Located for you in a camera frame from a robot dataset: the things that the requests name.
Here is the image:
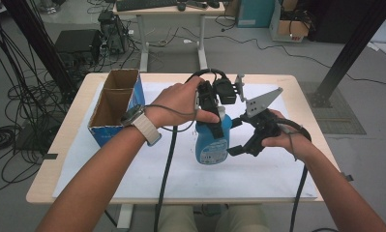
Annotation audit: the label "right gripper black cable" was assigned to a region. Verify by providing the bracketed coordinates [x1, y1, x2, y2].
[275, 117, 312, 232]

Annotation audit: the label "person's right leg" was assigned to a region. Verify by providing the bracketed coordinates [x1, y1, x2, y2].
[214, 204, 271, 232]

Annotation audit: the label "black metal stand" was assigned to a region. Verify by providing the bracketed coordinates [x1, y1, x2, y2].
[308, 0, 386, 109]
[1, 0, 78, 97]

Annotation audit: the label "blue storage box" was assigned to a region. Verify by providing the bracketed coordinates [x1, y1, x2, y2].
[236, 0, 276, 29]

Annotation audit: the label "bundle of black cables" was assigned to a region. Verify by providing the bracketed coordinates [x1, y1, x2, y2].
[0, 18, 69, 194]

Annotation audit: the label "person's left hand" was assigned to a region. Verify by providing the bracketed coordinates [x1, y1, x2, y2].
[143, 75, 221, 130]

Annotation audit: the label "white cardboard box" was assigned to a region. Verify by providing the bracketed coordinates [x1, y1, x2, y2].
[268, 0, 312, 44]

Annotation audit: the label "white sheet mat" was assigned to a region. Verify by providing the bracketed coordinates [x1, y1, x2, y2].
[51, 81, 319, 199]

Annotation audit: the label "blue bottle with white cap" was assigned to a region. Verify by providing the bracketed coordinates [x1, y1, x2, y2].
[193, 105, 234, 166]

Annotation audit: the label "black computer case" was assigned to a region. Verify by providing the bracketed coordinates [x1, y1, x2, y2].
[54, 28, 104, 71]

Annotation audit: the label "coil of black cables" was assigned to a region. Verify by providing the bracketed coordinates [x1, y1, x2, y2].
[0, 125, 22, 152]

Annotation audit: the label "white table leg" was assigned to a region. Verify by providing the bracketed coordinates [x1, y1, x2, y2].
[116, 203, 134, 230]

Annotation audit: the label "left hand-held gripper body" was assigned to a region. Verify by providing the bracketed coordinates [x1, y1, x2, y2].
[195, 72, 247, 114]

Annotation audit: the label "black keyboard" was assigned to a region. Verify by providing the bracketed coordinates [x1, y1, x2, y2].
[115, 0, 179, 13]

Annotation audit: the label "wristwatch with beige band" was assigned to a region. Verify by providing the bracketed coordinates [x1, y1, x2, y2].
[120, 103, 163, 147]

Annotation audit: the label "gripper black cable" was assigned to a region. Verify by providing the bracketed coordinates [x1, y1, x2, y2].
[153, 68, 231, 232]
[275, 117, 312, 232]

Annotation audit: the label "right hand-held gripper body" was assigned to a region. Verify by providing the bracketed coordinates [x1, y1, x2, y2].
[240, 86, 284, 158]

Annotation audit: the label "thin grey cord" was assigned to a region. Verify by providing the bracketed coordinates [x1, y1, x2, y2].
[286, 126, 300, 162]
[143, 102, 200, 133]

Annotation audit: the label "person's leg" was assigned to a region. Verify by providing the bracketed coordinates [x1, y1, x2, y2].
[214, 204, 271, 232]
[157, 205, 198, 232]

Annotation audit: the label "black electronic device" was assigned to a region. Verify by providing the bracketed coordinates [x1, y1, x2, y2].
[98, 9, 131, 56]

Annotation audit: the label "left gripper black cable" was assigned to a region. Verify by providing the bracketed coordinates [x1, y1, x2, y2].
[153, 68, 231, 232]

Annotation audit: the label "white foam sheets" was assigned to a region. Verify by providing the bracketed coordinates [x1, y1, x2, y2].
[367, 18, 386, 58]

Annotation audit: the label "person's left leg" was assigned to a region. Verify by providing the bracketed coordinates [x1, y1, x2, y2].
[157, 205, 198, 232]

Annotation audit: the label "person's right hand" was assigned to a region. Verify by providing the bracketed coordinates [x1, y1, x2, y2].
[260, 108, 316, 162]

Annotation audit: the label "white desk with wooden top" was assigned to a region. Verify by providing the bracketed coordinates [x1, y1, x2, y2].
[112, 2, 226, 73]

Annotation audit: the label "long black floor cable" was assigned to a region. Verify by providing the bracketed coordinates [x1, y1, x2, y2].
[172, 27, 386, 90]

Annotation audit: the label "blue cardboard box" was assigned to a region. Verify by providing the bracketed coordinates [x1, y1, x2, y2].
[87, 68, 147, 149]

